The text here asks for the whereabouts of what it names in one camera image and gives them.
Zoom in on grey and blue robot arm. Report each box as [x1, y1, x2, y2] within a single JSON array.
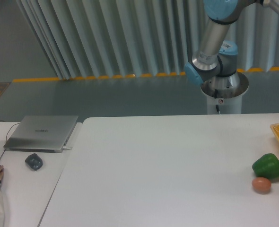
[[184, 0, 279, 86]]

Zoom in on green bell pepper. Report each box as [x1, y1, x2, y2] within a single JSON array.
[[252, 153, 279, 179]]

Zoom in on silver closed laptop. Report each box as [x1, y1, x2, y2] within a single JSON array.
[[4, 115, 78, 153]]

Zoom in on brown egg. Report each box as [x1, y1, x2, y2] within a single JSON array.
[[252, 177, 271, 193]]

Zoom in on grey laptop cable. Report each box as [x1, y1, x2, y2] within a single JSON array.
[[0, 120, 21, 166]]

